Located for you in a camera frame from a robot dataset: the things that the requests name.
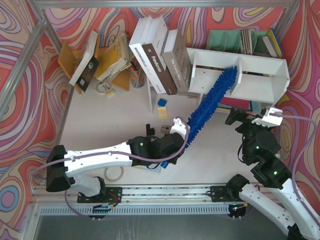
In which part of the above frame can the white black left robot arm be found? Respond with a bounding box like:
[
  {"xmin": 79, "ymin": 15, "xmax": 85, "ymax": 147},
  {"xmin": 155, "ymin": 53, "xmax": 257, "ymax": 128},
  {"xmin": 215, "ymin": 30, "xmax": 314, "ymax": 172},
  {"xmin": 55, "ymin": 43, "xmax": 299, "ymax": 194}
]
[{"xmin": 46, "ymin": 132, "xmax": 185, "ymax": 197}]

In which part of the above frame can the white Mademoiselle book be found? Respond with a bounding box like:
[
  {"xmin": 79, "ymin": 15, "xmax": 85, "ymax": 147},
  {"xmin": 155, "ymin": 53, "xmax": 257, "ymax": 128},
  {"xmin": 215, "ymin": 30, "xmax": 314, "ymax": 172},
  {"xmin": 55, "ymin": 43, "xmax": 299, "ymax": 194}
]
[{"xmin": 129, "ymin": 16, "xmax": 166, "ymax": 94}]

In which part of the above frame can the wooden coasters stack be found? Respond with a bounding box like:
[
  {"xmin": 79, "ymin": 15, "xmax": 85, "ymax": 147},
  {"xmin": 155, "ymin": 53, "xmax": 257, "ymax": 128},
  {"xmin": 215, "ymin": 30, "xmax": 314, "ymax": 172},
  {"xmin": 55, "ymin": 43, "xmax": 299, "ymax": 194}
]
[{"xmin": 240, "ymin": 28, "xmax": 253, "ymax": 55}]

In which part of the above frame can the yellow worn book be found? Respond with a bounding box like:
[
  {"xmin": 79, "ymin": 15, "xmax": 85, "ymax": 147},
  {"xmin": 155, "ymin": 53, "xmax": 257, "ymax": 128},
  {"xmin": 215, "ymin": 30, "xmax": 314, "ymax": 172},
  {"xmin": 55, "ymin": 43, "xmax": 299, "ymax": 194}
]
[{"xmin": 96, "ymin": 32, "xmax": 131, "ymax": 83}]

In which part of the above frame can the black detached clip part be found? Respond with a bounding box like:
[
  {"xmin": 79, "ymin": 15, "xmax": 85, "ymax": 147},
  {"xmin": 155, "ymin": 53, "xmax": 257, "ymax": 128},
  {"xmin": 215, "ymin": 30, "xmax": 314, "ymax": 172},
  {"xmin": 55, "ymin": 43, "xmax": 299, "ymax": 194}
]
[{"xmin": 145, "ymin": 123, "xmax": 155, "ymax": 136}]

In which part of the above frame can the black white paperback book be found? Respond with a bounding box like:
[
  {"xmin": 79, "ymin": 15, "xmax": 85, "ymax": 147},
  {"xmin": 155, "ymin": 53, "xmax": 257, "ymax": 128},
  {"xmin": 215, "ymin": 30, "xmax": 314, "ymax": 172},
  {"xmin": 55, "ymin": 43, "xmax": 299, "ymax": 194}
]
[{"xmin": 69, "ymin": 30, "xmax": 100, "ymax": 92}]

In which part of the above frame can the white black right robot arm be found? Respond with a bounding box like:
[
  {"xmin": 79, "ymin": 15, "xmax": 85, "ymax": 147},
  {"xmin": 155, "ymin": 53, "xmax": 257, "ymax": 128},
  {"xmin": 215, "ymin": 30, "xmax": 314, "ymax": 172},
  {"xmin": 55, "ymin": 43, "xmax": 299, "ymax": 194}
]
[{"xmin": 225, "ymin": 107, "xmax": 320, "ymax": 240}]

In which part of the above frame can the magenta paper sheet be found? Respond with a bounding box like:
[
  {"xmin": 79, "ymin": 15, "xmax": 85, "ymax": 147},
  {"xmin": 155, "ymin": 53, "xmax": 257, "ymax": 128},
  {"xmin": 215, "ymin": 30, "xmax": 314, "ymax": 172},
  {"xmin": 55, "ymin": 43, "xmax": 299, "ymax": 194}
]
[{"xmin": 219, "ymin": 97, "xmax": 251, "ymax": 110}]

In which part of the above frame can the brown Fredonia book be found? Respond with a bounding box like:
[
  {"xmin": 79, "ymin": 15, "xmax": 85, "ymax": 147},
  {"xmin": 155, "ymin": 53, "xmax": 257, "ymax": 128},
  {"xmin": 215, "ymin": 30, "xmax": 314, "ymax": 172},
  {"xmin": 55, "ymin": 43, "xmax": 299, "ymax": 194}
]
[{"xmin": 142, "ymin": 15, "xmax": 178, "ymax": 95}]

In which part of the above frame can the beige Lonely Ones book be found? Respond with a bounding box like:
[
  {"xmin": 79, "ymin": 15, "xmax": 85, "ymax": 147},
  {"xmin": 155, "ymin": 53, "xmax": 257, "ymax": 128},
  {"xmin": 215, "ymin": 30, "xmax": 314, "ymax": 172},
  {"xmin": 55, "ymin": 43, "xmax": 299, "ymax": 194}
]
[{"xmin": 162, "ymin": 28, "xmax": 192, "ymax": 94}]

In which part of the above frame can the yellow wooden book holder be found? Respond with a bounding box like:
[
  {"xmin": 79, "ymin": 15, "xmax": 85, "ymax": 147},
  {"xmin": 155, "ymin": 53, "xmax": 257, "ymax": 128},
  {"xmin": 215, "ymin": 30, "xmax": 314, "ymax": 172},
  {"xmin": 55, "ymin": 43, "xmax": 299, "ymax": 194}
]
[{"xmin": 58, "ymin": 31, "xmax": 132, "ymax": 93}]

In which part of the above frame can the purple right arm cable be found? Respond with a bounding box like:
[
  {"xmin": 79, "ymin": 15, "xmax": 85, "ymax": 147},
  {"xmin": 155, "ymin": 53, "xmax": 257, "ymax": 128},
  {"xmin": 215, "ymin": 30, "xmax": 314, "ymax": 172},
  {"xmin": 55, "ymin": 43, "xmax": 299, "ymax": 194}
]
[{"xmin": 269, "ymin": 111, "xmax": 320, "ymax": 226}]

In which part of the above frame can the white wooden bookshelf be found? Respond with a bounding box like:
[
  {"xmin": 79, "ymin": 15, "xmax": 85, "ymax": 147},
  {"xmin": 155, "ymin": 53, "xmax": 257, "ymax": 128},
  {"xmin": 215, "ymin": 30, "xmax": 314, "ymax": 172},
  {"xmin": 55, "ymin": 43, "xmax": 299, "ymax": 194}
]
[{"xmin": 187, "ymin": 48, "xmax": 290, "ymax": 107}]

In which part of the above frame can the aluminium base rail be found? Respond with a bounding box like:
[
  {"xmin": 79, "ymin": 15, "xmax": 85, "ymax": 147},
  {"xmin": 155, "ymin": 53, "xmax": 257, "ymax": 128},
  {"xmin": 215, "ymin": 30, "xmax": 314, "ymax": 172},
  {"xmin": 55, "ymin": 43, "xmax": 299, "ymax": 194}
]
[{"xmin": 29, "ymin": 183, "xmax": 305, "ymax": 216}]

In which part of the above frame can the white black stapler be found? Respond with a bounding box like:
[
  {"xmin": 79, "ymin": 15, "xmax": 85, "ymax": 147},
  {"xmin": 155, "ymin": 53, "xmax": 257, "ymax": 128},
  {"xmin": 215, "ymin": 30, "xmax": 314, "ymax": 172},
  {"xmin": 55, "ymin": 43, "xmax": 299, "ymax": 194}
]
[{"xmin": 160, "ymin": 125, "xmax": 172, "ymax": 134}]

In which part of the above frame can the blue eraser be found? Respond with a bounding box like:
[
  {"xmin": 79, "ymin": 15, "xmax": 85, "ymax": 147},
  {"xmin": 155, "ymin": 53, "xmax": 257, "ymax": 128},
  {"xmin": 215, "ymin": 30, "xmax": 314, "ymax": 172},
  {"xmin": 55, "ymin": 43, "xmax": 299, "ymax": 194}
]
[{"xmin": 157, "ymin": 98, "xmax": 167, "ymax": 107}]

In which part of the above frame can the blue yellow book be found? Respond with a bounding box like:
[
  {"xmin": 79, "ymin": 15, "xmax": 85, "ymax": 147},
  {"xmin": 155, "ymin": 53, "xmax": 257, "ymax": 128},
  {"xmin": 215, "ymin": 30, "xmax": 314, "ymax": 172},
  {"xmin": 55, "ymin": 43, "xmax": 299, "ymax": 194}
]
[{"xmin": 261, "ymin": 28, "xmax": 284, "ymax": 58}]

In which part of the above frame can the blue microfiber duster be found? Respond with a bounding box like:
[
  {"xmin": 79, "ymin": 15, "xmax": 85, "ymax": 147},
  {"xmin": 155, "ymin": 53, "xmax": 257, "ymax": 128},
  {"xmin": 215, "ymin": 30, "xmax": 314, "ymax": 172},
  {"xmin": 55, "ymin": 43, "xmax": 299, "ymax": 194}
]
[{"xmin": 161, "ymin": 65, "xmax": 239, "ymax": 170}]

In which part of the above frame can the green desk organizer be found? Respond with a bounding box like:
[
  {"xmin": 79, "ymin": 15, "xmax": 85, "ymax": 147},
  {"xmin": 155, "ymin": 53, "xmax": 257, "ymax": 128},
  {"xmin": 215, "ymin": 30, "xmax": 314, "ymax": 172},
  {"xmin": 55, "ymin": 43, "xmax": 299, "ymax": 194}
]
[{"xmin": 205, "ymin": 29, "xmax": 277, "ymax": 58}]

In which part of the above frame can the clear pencil cup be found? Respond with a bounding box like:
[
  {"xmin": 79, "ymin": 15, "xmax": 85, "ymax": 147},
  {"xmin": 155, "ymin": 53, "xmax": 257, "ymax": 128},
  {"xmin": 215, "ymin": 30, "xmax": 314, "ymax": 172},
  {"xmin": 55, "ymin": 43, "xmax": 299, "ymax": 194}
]
[{"xmin": 129, "ymin": 59, "xmax": 146, "ymax": 89}]

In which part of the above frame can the yellow sticky note pad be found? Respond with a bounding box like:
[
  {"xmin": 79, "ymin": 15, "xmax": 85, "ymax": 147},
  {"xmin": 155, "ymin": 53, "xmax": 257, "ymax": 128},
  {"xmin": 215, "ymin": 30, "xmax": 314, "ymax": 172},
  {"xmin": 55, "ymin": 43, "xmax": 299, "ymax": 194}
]
[{"xmin": 157, "ymin": 106, "xmax": 168, "ymax": 120}]

